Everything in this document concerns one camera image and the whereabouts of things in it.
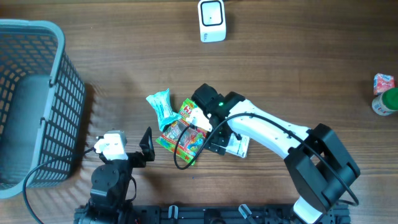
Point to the white paper tissue pack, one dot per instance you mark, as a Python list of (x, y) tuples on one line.
[(238, 147)]

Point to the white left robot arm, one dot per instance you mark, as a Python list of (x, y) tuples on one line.
[(110, 182)]

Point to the teal wet wipes pack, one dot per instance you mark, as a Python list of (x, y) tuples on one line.
[(163, 109)]

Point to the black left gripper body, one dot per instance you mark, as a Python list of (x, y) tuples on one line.
[(135, 160)]

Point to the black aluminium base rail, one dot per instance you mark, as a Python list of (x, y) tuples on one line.
[(276, 213)]

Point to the Haribo gummy candy bag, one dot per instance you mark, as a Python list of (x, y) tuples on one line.
[(192, 138)]

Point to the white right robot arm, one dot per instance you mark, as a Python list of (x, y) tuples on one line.
[(320, 166)]

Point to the white barcode scanner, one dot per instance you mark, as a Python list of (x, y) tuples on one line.
[(212, 20)]

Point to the green lid plastic jar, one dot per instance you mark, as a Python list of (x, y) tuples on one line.
[(386, 103)]

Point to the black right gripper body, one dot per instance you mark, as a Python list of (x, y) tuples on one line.
[(221, 137)]

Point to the red Kleenex tissue pack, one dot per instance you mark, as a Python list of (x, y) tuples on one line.
[(383, 83)]

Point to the grey plastic mesh basket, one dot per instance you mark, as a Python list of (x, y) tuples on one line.
[(42, 101)]

